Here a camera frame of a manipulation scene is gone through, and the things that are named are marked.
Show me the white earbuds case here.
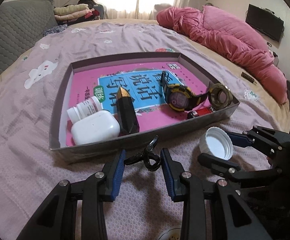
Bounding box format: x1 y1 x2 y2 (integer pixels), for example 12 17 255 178
71 110 121 145

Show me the red black lighter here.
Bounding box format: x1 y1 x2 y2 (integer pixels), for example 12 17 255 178
187 107 216 120

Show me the black wall television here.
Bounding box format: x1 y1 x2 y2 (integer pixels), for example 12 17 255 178
245 4 284 42

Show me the stack of folded clothes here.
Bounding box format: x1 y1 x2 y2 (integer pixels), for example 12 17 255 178
54 0 104 25

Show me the pink quilted duvet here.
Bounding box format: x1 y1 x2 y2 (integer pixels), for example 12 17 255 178
156 6 287 104

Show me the black gold lipstick tube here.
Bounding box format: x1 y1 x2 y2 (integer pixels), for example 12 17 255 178
116 87 140 134

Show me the black yellow digital watch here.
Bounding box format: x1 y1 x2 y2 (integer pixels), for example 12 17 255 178
160 71 210 112

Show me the small white pill bottle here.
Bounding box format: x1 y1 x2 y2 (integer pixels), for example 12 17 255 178
67 96 102 124

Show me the grey quilted headboard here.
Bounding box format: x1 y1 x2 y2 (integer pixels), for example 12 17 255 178
0 0 57 75

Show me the shallow cardboard box tray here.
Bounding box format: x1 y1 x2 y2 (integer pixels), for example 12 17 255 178
50 52 239 162

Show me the white plastic bottle cap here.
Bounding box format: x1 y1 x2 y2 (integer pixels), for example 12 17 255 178
199 127 234 160

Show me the purple patterned bed sheet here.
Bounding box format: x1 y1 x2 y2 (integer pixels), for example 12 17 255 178
0 22 290 239

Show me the pink blue children's book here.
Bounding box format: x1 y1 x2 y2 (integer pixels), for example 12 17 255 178
69 61 209 132

